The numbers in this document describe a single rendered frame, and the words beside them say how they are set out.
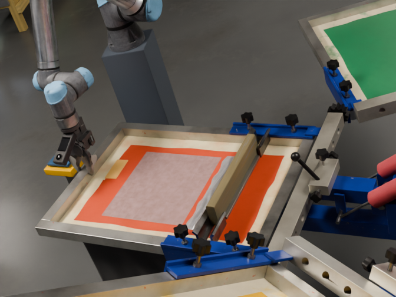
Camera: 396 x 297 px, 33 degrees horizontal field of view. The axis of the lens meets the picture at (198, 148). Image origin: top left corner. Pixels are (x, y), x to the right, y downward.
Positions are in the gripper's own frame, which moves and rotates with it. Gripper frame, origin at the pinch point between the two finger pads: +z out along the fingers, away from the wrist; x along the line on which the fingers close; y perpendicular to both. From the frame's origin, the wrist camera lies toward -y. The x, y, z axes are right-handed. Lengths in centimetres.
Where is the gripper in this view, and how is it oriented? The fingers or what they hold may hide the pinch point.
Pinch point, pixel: (85, 172)
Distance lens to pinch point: 244.0
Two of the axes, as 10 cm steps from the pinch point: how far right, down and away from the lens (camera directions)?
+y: 3.9, -6.1, 6.9
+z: 2.3, 7.9, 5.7
